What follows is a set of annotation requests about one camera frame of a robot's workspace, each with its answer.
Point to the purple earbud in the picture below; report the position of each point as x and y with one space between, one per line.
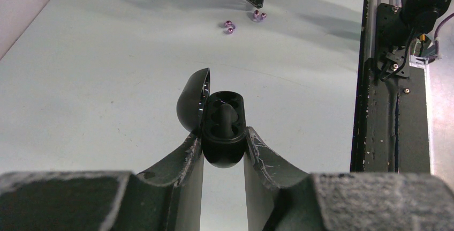
258 16
229 27

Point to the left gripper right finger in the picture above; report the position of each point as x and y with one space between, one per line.
280 196

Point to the right controller circuit board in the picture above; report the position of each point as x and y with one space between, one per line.
427 50

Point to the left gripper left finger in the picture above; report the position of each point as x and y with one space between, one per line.
166 196

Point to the purple earbud lower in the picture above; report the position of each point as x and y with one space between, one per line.
229 27

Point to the purple earbud upper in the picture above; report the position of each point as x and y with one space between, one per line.
258 16

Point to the black earbud charging case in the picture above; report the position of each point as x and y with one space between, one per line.
196 110

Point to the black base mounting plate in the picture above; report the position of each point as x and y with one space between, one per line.
390 132

